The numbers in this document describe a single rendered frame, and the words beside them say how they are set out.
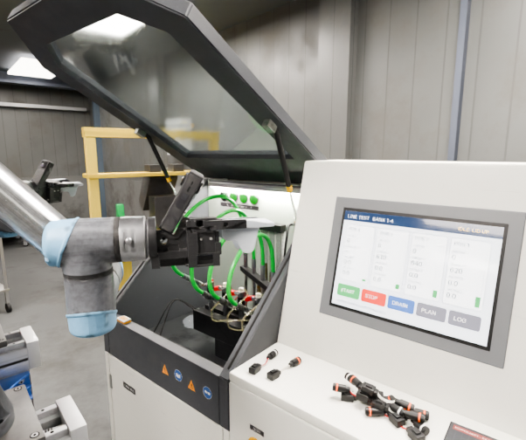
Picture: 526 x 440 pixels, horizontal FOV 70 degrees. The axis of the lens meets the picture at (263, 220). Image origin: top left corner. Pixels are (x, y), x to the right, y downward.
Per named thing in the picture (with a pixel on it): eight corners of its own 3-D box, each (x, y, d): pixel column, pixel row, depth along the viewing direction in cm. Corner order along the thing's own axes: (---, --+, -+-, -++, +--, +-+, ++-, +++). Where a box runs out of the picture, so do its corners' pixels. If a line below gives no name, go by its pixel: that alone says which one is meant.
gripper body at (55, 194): (50, 198, 155) (22, 201, 144) (50, 177, 153) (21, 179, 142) (64, 202, 152) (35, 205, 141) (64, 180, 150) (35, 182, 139)
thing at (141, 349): (109, 354, 149) (107, 316, 146) (120, 349, 152) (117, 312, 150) (219, 425, 110) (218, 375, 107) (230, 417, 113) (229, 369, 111)
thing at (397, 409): (325, 402, 92) (326, 381, 91) (346, 381, 100) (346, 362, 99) (422, 448, 77) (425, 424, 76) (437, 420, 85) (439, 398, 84)
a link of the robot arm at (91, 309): (122, 311, 72) (118, 255, 70) (115, 339, 61) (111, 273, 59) (77, 315, 70) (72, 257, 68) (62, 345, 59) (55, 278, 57)
